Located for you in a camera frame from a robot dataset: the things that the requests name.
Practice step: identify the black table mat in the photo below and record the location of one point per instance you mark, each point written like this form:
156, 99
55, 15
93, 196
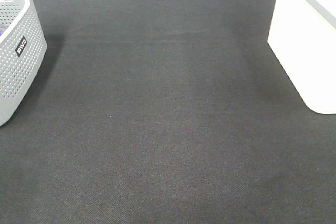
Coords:
164, 111

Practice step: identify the white plastic basket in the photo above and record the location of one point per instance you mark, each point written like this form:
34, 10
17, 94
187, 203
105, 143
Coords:
302, 37

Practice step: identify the grey perforated laundry basket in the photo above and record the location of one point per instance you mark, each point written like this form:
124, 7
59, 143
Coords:
23, 47

